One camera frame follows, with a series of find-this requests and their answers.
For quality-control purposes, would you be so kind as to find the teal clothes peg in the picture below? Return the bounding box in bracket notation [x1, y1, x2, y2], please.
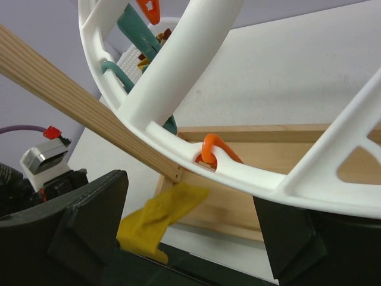
[117, 4, 161, 61]

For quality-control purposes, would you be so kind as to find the white round sock hanger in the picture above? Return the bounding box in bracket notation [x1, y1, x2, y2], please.
[77, 0, 381, 220]

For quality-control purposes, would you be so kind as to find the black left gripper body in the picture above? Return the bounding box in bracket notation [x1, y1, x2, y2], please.
[1, 163, 88, 216]

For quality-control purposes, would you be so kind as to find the white plastic mesh basket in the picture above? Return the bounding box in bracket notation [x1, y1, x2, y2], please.
[117, 17, 181, 84]

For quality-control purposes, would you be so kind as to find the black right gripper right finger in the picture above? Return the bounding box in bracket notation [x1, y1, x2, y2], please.
[253, 198, 380, 285]

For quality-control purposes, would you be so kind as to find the orange clothes peg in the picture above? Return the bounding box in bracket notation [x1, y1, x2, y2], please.
[195, 133, 243, 169]

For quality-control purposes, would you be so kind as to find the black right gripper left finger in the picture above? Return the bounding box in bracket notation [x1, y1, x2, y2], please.
[1, 170, 129, 285]

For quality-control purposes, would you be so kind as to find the mustard yellow sock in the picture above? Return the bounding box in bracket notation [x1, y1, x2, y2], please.
[117, 182, 210, 264]

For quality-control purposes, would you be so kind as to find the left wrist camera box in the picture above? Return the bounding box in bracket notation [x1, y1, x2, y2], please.
[20, 126, 71, 192]

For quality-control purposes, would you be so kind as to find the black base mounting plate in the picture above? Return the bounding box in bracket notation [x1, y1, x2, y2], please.
[101, 243, 273, 285]

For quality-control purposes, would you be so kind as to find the wooden hanger rack stand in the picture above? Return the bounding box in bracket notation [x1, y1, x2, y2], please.
[0, 23, 381, 244]

